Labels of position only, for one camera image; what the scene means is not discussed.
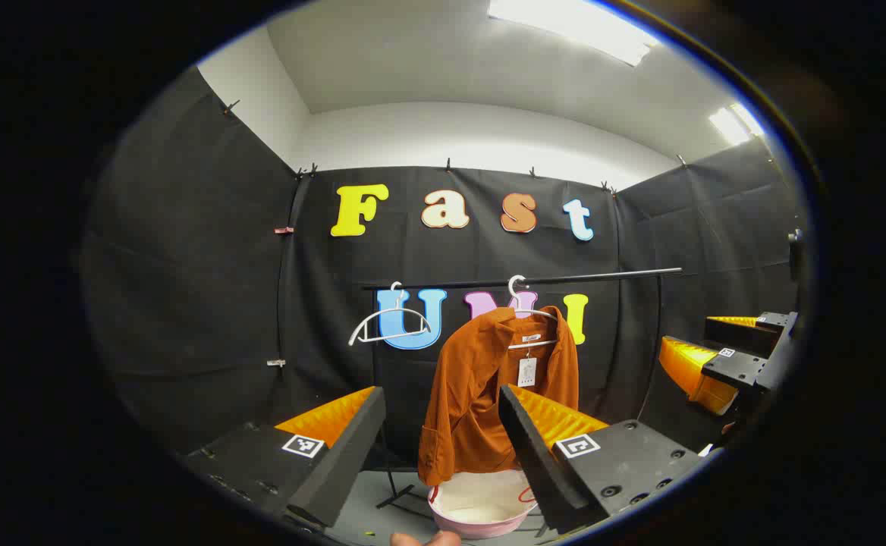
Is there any orange corduroy shirt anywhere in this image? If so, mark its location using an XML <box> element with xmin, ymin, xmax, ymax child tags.
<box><xmin>416</xmin><ymin>306</ymin><xmax>580</xmax><ymax>487</ymax></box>

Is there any black backdrop cloth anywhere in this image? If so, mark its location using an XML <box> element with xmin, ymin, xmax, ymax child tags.
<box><xmin>83</xmin><ymin>64</ymin><xmax>805</xmax><ymax>472</ymax></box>

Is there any black clothes rack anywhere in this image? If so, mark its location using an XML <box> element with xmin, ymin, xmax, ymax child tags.
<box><xmin>363</xmin><ymin>266</ymin><xmax>683</xmax><ymax>518</ymax></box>

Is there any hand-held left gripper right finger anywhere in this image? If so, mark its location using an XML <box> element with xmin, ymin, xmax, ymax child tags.
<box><xmin>498</xmin><ymin>384</ymin><xmax>708</xmax><ymax>535</ymax></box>

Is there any white clothes hanger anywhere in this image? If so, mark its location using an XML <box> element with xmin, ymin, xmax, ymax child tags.
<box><xmin>507</xmin><ymin>275</ymin><xmax>562</xmax><ymax>350</ymax></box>
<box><xmin>347</xmin><ymin>281</ymin><xmax>433</xmax><ymax>348</ymax></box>

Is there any pink laundry hamper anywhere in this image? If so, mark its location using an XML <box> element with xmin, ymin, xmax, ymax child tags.
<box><xmin>427</xmin><ymin>469</ymin><xmax>539</xmax><ymax>540</ymax></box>

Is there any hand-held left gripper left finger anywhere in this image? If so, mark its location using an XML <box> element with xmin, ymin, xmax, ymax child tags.
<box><xmin>181</xmin><ymin>385</ymin><xmax>387</xmax><ymax>529</ymax></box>

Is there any small ceiling light panel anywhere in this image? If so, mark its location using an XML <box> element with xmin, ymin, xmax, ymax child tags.
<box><xmin>708</xmin><ymin>102</ymin><xmax>767</xmax><ymax>146</ymax></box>

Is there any large ceiling light panel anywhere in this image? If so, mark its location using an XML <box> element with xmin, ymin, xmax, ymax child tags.
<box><xmin>487</xmin><ymin>0</ymin><xmax>661</xmax><ymax>67</ymax></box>

